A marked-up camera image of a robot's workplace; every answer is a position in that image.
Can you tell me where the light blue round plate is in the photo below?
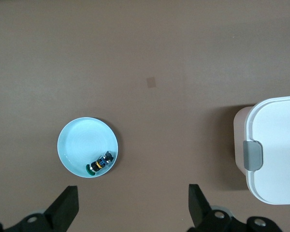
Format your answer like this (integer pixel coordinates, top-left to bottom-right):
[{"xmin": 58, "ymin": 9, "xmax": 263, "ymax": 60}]
[{"xmin": 57, "ymin": 117, "xmax": 119, "ymax": 178}]

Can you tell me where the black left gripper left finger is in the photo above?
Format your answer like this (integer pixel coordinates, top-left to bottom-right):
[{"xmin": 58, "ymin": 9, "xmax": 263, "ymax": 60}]
[{"xmin": 16, "ymin": 186, "xmax": 79, "ymax": 232}]

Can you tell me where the white lidded lunch box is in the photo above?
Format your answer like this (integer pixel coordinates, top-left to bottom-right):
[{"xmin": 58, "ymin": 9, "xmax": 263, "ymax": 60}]
[{"xmin": 233, "ymin": 95, "xmax": 290, "ymax": 205}]

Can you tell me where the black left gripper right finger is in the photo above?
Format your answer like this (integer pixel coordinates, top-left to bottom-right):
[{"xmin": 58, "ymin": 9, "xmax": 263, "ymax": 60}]
[{"xmin": 188, "ymin": 184, "xmax": 234, "ymax": 232}]

